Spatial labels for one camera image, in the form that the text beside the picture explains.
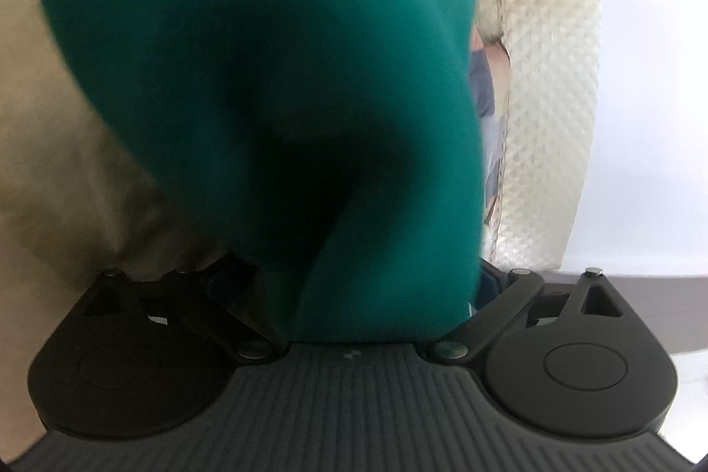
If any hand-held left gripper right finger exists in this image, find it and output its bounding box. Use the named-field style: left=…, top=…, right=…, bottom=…
left=434, top=259, right=626, bottom=363

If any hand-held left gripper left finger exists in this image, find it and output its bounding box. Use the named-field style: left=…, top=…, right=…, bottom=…
left=83, top=256, right=289, bottom=363

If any green garment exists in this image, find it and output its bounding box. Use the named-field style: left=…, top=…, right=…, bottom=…
left=25, top=0, right=485, bottom=345

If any pastel patchwork duvet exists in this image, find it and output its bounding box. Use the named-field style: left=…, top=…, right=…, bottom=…
left=0, top=0, right=510, bottom=445

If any cream quilted headboard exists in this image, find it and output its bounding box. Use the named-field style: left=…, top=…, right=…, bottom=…
left=487, top=0, right=604, bottom=271

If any white fluffy pillow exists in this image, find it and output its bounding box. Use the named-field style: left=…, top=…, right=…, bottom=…
left=473, top=0, right=507, bottom=44

